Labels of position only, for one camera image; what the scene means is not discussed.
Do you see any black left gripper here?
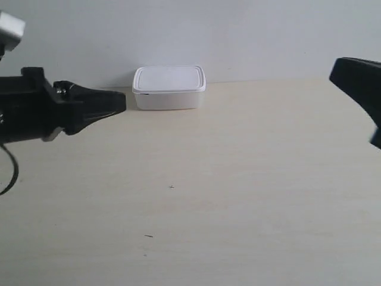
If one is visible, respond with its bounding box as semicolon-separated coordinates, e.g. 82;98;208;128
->
1;67;127;143

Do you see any white lidded plastic container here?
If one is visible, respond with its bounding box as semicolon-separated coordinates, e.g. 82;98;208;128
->
132;65;207;110

